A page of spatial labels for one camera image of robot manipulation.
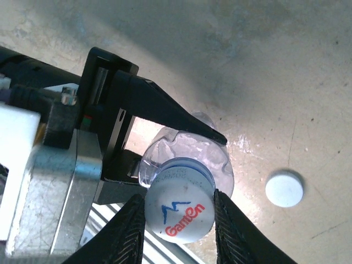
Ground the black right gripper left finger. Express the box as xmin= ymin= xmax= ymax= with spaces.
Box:
xmin=62 ymin=193 xmax=147 ymax=264

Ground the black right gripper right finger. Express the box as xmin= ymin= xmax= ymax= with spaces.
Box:
xmin=212 ymin=189 xmax=298 ymax=264

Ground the clear bottle blue neck ring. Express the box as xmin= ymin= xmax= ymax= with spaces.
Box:
xmin=137 ymin=109 xmax=235 ymax=206

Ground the plain white bottle cap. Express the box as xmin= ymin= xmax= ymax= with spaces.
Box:
xmin=265 ymin=170 xmax=305 ymax=207

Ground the white cap red blue print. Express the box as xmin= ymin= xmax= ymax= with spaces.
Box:
xmin=145 ymin=164 xmax=217 ymax=245

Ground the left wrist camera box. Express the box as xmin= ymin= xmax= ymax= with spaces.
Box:
xmin=0 ymin=103 xmax=105 ymax=259

